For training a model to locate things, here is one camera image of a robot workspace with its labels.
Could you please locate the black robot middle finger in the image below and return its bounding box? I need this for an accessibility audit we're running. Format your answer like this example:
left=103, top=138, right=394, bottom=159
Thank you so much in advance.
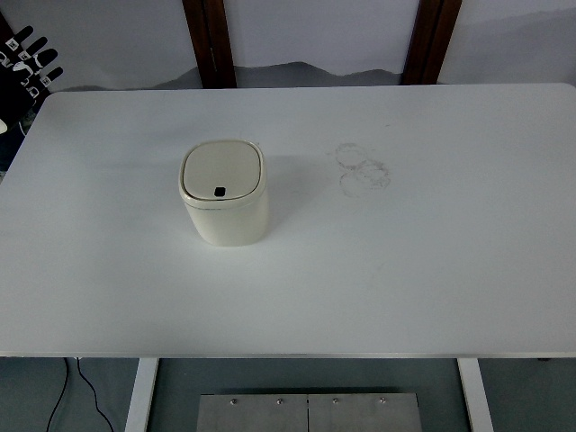
left=20, top=36, right=48, bottom=60

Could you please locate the cream desktop trash can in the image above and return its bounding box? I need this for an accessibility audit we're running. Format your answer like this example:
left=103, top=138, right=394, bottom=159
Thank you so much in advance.
left=178, top=139, right=270, bottom=247

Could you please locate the white table leg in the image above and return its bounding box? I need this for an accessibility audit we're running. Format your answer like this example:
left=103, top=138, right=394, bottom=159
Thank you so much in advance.
left=124, top=357, right=159, bottom=432
left=457, top=358, right=494, bottom=432

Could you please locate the right brown wooden post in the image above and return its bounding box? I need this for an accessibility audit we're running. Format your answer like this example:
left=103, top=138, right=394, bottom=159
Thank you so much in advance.
left=400, top=0, right=463, bottom=86

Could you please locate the left brown wooden post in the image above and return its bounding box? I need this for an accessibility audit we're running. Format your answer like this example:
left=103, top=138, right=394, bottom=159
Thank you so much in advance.
left=182, top=0, right=237, bottom=89

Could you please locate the grey metal base plate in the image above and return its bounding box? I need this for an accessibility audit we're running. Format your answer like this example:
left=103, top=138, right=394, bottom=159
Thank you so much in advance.
left=196, top=393, right=422, bottom=431

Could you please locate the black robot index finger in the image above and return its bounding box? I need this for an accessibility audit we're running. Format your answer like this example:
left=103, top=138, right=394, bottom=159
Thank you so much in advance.
left=7, top=25, right=33, bottom=50

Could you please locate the left white table leg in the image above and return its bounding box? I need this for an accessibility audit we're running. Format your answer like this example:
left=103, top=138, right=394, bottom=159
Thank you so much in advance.
left=124, top=357, right=159, bottom=432

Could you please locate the black floor cable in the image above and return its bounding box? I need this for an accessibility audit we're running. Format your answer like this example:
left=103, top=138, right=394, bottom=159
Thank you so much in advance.
left=47, top=357, right=115, bottom=432

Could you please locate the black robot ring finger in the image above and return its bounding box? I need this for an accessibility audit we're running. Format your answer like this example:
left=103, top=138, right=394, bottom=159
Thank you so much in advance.
left=27, top=48, right=58, bottom=72

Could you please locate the brown wooden post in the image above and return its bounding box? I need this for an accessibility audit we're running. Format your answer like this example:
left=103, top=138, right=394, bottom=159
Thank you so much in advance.
left=182, top=0, right=237, bottom=89
left=400, top=0, right=463, bottom=86

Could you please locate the right white table leg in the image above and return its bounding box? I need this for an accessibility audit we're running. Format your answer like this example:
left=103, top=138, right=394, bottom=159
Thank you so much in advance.
left=457, top=358, right=494, bottom=432

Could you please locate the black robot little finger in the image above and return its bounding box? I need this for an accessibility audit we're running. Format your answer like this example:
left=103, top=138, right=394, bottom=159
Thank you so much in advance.
left=33, top=67, right=63, bottom=88

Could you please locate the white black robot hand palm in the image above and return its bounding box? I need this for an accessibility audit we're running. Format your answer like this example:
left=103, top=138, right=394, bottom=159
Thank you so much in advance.
left=1, top=44, right=35, bottom=134

